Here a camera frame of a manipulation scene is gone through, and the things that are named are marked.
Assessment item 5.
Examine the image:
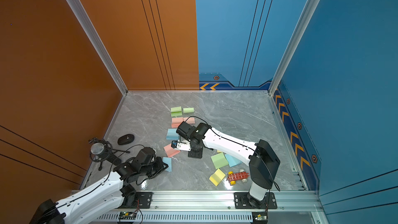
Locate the red toy car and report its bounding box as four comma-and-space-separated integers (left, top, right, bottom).
227, 169, 249, 186

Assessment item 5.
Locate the pink fanned memo pad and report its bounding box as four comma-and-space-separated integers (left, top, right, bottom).
171, 117, 184, 129

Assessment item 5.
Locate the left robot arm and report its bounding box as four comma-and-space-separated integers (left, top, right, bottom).
30, 147, 169, 224

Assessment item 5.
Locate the blue memo pad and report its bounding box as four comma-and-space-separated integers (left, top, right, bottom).
224, 153, 242, 167
162, 157, 172, 172
166, 129, 179, 141

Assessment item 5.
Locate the torn green memo page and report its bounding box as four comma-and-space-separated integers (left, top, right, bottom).
183, 107, 194, 114

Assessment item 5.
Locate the black microphone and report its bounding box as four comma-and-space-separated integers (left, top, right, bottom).
89, 138, 130, 171

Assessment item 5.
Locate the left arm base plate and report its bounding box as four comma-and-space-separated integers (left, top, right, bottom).
121, 191, 153, 209

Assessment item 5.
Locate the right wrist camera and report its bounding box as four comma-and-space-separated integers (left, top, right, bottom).
171, 141, 191, 151

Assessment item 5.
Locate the yellow memo pad front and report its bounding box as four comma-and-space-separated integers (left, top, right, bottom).
209, 169, 226, 186

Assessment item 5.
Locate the left circuit board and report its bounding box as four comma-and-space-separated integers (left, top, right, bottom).
118, 212, 137, 221

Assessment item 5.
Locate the black computer mouse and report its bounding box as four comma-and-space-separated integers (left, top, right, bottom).
117, 134, 135, 146

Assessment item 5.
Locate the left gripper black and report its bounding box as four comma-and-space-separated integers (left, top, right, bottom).
140, 157, 170, 179

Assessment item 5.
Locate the circuit board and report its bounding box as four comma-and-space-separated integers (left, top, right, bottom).
252, 212, 268, 224
118, 212, 137, 221

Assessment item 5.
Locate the green memo pad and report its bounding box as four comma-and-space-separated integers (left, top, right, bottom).
171, 106, 182, 117
211, 152, 229, 170

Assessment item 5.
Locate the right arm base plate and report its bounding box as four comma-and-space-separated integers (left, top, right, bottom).
234, 191, 278, 210

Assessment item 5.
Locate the aluminium front rail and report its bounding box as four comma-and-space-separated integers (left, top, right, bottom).
89, 190, 328, 224

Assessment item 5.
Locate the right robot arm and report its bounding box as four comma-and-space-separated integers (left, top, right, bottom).
176, 121, 280, 210

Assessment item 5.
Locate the right circuit board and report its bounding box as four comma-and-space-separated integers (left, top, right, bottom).
252, 212, 268, 224

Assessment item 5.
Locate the torn pink memo page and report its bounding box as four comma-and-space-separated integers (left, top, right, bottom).
183, 117, 195, 124

